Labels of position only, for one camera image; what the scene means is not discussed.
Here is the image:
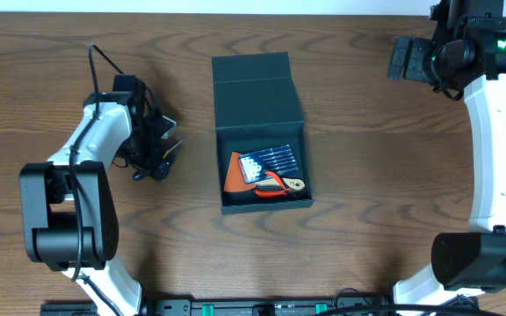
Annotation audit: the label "black yellow screwdriver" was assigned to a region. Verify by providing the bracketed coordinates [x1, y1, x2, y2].
[130, 138, 185, 181]

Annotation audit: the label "orange scraper with beige handle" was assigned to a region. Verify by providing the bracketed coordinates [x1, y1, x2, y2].
[223, 152, 306, 193]

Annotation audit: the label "blue precision screwdriver set case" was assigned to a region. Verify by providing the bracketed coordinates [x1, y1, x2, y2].
[237, 145, 300, 183]

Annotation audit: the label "red handled cutting pliers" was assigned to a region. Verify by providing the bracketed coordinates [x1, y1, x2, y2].
[254, 171, 302, 198]

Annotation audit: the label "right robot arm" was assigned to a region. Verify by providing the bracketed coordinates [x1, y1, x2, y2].
[387, 0, 506, 315]

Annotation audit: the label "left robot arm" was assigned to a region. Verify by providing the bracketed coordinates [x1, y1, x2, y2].
[19, 75, 176, 315]

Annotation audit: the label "dark green open box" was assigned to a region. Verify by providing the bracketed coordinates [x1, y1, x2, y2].
[212, 53, 314, 215]

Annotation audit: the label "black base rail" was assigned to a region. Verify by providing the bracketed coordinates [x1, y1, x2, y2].
[40, 296, 482, 316]

